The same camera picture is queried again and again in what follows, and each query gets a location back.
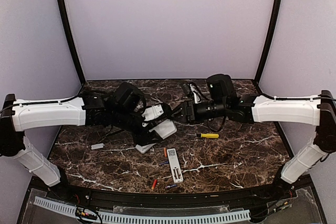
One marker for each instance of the white remote with barcode label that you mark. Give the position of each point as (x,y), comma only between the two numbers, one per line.
(144,149)

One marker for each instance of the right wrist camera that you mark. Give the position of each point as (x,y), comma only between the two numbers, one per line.
(191,92)

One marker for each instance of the black frame post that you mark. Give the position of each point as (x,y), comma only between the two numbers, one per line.
(70,41)
(268,41)

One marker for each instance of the plain white slim remote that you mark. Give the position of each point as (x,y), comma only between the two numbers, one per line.
(165,129)

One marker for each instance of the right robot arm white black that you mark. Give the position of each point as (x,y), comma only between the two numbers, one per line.
(317,110)

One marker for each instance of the white slotted cable duct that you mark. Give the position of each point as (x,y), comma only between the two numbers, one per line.
(144,215)

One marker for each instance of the left black frame post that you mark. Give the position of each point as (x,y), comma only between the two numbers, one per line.
(70,41)

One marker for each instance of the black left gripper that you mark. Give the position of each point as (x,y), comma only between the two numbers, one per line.
(144,137)

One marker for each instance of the yellow handled screwdriver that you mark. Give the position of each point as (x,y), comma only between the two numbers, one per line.
(207,135)

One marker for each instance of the white button remote control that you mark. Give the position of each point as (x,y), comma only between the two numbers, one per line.
(175,166)

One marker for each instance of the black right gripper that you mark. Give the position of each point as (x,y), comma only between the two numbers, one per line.
(188,108)

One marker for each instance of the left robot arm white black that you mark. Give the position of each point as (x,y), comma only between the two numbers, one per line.
(123,108)

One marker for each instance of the right black frame post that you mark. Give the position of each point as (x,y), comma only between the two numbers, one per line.
(268,41)

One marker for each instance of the red blue battery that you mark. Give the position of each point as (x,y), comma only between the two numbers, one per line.
(154,184)

